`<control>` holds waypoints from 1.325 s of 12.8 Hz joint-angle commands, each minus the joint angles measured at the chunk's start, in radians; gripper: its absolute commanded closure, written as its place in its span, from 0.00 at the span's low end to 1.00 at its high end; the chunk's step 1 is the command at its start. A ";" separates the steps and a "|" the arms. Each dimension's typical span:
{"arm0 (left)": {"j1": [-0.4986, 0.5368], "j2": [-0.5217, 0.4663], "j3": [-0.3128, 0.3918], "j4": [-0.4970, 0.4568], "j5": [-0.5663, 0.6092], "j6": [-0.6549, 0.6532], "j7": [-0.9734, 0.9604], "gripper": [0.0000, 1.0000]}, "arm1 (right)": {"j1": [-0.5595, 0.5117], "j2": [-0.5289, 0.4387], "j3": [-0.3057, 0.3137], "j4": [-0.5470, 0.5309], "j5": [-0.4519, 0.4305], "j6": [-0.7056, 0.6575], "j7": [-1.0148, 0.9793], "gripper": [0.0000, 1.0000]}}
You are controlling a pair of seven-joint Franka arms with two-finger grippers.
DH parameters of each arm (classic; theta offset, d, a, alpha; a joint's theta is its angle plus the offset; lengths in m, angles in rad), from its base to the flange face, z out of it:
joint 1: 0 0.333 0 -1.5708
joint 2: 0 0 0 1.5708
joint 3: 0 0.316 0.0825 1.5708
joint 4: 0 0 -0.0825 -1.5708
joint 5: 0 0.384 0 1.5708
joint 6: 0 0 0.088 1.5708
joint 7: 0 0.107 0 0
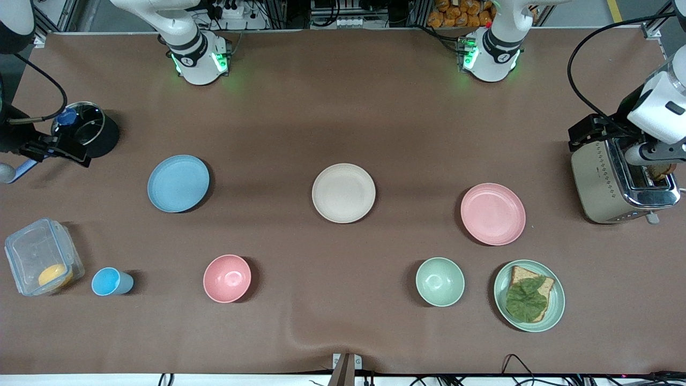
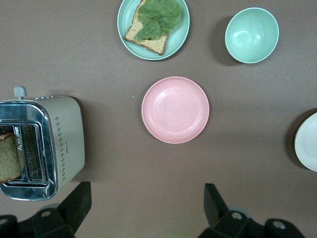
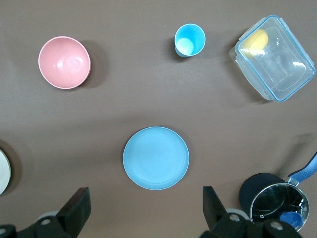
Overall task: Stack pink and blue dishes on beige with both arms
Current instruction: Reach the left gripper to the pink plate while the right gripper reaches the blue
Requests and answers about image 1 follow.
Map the blue plate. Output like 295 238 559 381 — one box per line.
147 155 211 213

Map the pink plate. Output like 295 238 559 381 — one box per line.
460 183 527 247

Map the glass lid with blue knob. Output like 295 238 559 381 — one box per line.
52 102 104 146

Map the black pot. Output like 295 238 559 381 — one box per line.
51 101 121 159

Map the silver toaster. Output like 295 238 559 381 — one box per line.
570 136 681 225

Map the browned toast slice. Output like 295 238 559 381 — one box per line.
647 164 677 182

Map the clear plastic food container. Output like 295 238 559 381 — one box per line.
4 218 86 297

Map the orange round food piece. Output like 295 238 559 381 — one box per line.
38 264 73 288

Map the blue cup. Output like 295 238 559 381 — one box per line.
91 267 134 296

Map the toast slice with crust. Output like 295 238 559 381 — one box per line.
507 266 555 323

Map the bag of orange snacks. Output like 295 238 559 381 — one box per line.
428 0 495 29

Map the green plate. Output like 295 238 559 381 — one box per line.
494 260 566 333

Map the green lettuce leaf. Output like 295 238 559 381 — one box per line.
505 277 548 323

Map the pink bowl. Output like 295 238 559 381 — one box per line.
203 255 252 303

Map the green bowl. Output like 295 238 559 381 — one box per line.
416 257 465 307

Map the white power strip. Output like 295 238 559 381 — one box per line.
206 0 269 31

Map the brown table mat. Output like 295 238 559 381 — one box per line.
0 28 686 376

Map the beige plate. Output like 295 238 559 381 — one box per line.
312 164 376 224

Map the metal table clamp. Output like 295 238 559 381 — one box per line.
328 353 363 386

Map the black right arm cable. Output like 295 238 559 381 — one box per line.
6 53 69 125

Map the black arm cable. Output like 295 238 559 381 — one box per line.
567 13 686 125
6 53 69 125

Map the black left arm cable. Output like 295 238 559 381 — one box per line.
567 13 686 125

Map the looped black cable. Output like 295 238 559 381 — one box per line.
501 354 538 386

